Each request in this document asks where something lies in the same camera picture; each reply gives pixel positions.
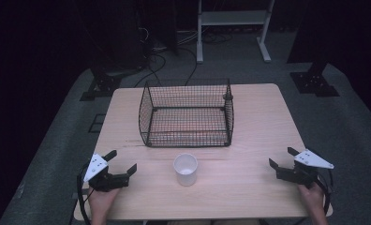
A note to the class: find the white plastic cup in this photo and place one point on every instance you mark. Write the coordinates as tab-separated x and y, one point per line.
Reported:
185	168

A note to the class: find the white metal stand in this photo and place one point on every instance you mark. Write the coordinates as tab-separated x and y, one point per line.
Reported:
233	18

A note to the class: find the person's right hand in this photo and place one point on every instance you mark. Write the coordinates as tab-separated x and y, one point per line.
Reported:
313	195

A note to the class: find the person's left hand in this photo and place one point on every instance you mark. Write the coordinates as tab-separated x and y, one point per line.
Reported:
100	200

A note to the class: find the black square floor frame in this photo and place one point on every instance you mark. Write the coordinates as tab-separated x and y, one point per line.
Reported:
96	123

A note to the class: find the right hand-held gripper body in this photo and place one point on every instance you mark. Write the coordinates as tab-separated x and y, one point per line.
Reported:
305	170

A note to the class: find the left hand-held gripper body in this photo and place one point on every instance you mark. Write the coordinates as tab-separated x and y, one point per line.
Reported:
94	168

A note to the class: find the black stand base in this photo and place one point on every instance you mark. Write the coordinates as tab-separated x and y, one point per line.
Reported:
102	86
313	82

